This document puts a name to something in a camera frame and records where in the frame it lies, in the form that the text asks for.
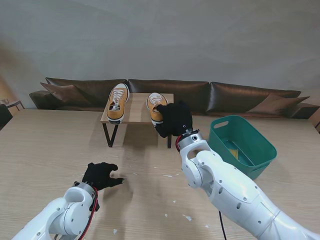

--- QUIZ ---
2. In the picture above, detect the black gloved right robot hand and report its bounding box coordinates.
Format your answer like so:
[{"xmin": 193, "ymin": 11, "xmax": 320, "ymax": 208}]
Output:
[{"xmin": 154, "ymin": 100, "xmax": 194, "ymax": 139}]

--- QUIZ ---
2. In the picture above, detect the small wooden black-legged table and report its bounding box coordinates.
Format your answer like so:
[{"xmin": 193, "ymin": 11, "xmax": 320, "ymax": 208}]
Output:
[{"xmin": 99, "ymin": 92, "xmax": 175, "ymax": 150}]

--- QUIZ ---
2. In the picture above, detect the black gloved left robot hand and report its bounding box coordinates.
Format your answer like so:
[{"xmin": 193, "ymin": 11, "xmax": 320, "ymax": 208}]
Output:
[{"xmin": 81, "ymin": 162, "xmax": 125, "ymax": 192}]

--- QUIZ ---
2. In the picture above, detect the wooden hand brush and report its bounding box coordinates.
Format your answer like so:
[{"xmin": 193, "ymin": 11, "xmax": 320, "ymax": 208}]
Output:
[{"xmin": 229, "ymin": 147, "xmax": 241, "ymax": 160}]

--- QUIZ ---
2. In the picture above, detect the brown leather cushion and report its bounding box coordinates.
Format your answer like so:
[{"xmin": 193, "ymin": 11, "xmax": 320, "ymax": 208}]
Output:
[
  {"xmin": 247, "ymin": 92, "xmax": 310, "ymax": 115},
  {"xmin": 40, "ymin": 81, "xmax": 92, "ymax": 106}
]

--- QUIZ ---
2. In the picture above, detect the dark chair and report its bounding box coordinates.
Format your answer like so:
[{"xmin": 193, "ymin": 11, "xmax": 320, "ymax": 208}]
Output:
[{"xmin": 0, "ymin": 103, "xmax": 13, "ymax": 131}]

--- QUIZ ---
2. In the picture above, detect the green plastic basin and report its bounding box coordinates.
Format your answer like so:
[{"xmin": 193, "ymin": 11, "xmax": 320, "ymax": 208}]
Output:
[{"xmin": 207, "ymin": 114, "xmax": 278, "ymax": 181}]

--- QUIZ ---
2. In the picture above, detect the light wooden side table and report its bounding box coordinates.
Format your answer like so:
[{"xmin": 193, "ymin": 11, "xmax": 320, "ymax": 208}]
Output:
[{"xmin": 0, "ymin": 98, "xmax": 26, "ymax": 111}]

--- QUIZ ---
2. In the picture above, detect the red black left arm cable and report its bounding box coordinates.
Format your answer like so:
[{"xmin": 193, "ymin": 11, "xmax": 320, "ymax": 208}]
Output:
[{"xmin": 77, "ymin": 187, "xmax": 99, "ymax": 240}]

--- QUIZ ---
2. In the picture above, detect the yellow canvas sneaker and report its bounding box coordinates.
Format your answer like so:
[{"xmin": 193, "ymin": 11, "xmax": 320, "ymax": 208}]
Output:
[
  {"xmin": 106, "ymin": 83, "xmax": 130, "ymax": 125},
  {"xmin": 146, "ymin": 92, "xmax": 169, "ymax": 127}
]

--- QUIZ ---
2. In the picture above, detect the brown leather sofa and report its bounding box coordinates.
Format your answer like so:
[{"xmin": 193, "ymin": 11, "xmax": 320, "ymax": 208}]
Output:
[{"xmin": 29, "ymin": 76, "xmax": 320, "ymax": 120}]

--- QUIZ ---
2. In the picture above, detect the light wooden furniture edge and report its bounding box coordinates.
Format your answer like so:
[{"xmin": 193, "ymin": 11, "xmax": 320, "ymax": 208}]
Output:
[{"xmin": 308, "ymin": 107, "xmax": 320, "ymax": 133}]

